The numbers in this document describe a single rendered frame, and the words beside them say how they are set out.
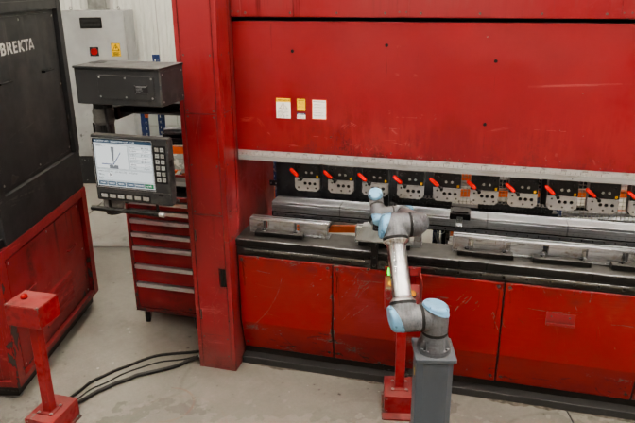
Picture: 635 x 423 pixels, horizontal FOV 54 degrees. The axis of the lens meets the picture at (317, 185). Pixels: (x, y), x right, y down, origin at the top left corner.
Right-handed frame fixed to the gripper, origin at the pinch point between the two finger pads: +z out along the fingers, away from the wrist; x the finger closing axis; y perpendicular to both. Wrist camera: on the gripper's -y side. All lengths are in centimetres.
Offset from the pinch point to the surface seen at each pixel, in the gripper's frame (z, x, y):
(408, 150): -30.8, -14.7, 32.7
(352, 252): 7.9, 14.0, -13.7
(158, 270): 57, 154, -18
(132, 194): -53, 124, -20
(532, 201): -14, -82, 15
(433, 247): 14.6, -30.9, -3.2
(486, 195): -13, -58, 17
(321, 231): 12.0, 35.2, -0.1
